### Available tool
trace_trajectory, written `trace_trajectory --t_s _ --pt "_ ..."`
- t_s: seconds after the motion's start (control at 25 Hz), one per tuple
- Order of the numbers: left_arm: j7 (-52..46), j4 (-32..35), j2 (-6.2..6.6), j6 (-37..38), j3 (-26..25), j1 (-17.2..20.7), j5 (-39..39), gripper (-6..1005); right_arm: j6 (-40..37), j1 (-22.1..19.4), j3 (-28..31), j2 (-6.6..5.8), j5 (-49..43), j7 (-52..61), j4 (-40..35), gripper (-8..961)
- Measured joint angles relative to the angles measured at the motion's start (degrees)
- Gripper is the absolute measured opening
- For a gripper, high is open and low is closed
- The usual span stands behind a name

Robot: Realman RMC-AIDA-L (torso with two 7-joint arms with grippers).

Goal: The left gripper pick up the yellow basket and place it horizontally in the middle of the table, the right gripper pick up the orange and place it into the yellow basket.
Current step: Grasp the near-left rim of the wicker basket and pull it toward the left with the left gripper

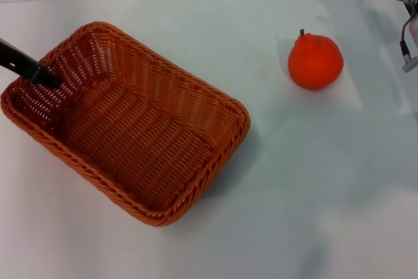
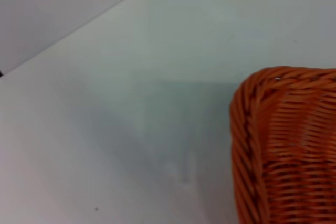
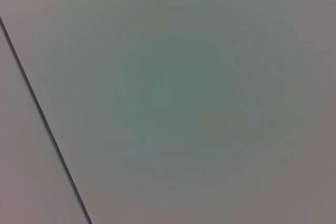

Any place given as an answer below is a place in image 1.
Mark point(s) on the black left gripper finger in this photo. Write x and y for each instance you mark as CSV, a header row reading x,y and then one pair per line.
x,y
23,63

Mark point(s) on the orange toy fruit with stem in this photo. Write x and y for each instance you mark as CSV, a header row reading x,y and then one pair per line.
x,y
315,63

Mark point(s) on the orange woven plastic basket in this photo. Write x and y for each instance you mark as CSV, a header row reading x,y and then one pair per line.
x,y
137,135

